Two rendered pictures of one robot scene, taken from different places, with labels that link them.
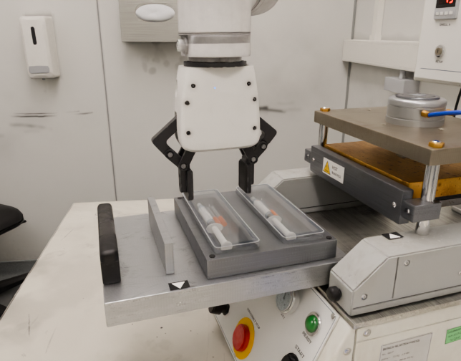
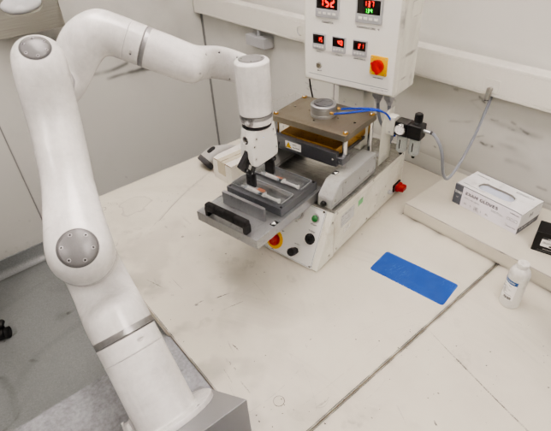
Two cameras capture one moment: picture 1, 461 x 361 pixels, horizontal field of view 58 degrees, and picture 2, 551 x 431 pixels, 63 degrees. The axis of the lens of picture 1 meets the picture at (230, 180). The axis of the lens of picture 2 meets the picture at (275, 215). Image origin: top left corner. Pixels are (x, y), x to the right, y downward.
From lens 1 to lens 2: 81 cm
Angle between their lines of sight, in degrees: 32
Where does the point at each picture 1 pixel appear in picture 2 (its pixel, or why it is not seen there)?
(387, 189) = (328, 153)
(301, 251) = (306, 191)
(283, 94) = not seen: hidden behind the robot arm
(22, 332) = (157, 287)
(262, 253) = (296, 198)
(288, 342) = (304, 230)
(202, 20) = (259, 113)
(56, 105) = not seen: outside the picture
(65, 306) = (162, 268)
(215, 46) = (265, 121)
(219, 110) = (265, 144)
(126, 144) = (22, 137)
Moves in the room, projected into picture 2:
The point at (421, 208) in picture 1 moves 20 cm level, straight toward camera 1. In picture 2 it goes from (344, 159) to (364, 198)
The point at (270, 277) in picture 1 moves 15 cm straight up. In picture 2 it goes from (300, 206) to (299, 159)
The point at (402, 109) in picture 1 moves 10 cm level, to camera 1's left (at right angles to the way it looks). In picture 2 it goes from (321, 112) to (293, 121)
